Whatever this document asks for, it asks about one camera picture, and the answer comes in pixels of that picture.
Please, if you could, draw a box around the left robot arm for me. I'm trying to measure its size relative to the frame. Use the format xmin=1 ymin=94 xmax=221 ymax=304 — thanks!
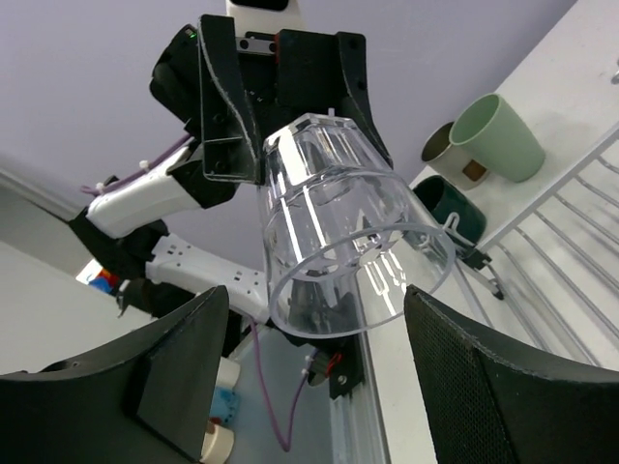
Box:
xmin=69 ymin=14 xmax=383 ymax=279

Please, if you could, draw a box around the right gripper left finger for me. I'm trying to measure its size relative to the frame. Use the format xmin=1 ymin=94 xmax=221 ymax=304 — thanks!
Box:
xmin=1 ymin=286 xmax=229 ymax=463

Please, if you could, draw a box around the dark green ceramic mug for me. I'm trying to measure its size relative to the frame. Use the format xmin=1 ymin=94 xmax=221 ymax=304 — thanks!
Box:
xmin=413 ymin=175 xmax=486 ymax=245

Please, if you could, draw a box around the aluminium mounting rail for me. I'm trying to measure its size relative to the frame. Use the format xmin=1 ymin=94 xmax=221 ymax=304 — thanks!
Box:
xmin=330 ymin=333 xmax=391 ymax=463

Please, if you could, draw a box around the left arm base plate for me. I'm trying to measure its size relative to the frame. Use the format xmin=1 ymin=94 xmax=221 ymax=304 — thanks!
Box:
xmin=284 ymin=334 xmax=366 ymax=400

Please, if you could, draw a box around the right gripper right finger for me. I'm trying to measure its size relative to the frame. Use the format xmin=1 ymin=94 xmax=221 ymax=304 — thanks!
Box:
xmin=404 ymin=286 xmax=618 ymax=463

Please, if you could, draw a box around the clear glass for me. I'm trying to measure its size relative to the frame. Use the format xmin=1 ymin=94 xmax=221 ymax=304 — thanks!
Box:
xmin=258 ymin=114 xmax=456 ymax=339

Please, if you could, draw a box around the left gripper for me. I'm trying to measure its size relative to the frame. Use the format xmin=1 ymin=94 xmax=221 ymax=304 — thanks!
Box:
xmin=197 ymin=14 xmax=392 ymax=184

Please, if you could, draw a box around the metal dish rack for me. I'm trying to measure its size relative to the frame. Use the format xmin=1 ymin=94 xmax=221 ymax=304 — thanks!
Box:
xmin=443 ymin=58 xmax=618 ymax=369

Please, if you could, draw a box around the light green plastic cup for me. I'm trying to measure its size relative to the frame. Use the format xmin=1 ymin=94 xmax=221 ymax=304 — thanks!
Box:
xmin=449 ymin=94 xmax=545 ymax=183

